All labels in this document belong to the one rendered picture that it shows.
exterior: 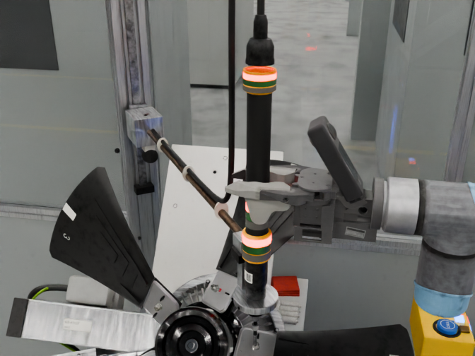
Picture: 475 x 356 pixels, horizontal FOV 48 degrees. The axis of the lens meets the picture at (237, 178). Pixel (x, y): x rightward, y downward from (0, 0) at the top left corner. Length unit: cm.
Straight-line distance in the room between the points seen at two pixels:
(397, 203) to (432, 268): 11
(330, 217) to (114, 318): 53
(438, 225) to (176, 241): 63
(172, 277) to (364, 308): 76
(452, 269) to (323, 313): 103
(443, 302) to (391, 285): 91
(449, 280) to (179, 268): 60
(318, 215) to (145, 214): 85
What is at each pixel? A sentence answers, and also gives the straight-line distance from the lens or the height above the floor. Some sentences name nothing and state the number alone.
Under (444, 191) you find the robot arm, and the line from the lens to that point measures 73.
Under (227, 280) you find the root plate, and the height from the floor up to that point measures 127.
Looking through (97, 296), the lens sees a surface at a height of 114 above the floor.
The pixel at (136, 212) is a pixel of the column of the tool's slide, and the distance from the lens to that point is 151.
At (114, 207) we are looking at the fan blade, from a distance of 94.
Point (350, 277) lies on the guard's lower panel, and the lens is 167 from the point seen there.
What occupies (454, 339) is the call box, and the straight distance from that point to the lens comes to 119.
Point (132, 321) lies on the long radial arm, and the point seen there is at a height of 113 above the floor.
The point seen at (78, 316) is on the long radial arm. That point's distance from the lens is 111.
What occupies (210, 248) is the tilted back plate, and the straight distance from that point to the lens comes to 116.
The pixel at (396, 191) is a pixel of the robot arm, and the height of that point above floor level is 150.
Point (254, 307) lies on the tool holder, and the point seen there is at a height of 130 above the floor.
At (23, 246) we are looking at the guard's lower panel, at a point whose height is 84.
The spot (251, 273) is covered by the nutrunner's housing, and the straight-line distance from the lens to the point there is 80.
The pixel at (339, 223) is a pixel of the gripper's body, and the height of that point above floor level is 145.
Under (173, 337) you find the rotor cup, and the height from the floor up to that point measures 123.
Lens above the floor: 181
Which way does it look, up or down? 25 degrees down
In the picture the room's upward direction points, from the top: straight up
